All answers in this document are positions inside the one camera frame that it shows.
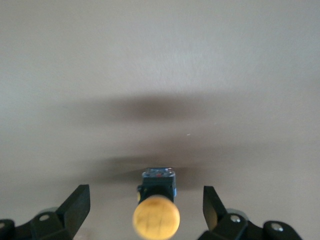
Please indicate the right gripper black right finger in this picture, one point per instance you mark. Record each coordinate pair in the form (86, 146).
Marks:
(215, 215)

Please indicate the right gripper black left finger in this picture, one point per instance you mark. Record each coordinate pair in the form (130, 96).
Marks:
(72, 212)

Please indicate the yellow push button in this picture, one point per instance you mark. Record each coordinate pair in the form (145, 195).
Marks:
(156, 217)

